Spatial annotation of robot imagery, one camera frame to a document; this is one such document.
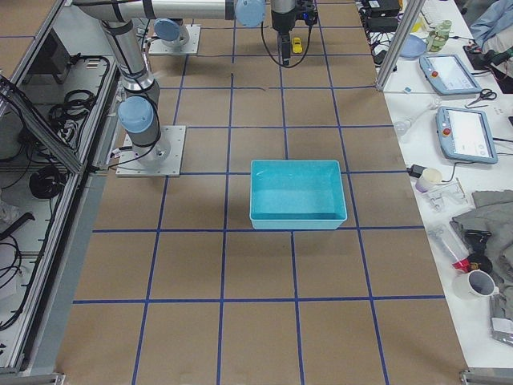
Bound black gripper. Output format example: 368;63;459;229
270;0;296;67

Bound yellow toy beetle car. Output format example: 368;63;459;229
292;37;303;55

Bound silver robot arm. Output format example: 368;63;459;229
72;1;266;167
154;18;190;48

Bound black power adapter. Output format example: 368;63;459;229
365;17;398;33

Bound blue plastic plate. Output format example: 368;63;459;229
399;34;426;60

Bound teal plastic bin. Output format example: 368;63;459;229
249;160;348;230

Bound far blue teach pendant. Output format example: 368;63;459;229
418;54;482;95

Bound blue teach pendant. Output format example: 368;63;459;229
418;54;482;95
435;107;498;164

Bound white paper cup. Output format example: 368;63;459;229
415;168;442;193

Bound near blue teach pendant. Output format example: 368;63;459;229
435;107;498;164

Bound black scissors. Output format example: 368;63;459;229
465;88;497;108

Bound grey cloth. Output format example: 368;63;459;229
450;189;512;292

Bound white mug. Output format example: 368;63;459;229
452;270;499;299

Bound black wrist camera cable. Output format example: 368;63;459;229
260;15;314;68

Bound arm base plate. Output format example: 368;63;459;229
115;125;186;177
148;24;201;56

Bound aluminium frame post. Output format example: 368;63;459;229
376;0;425;91

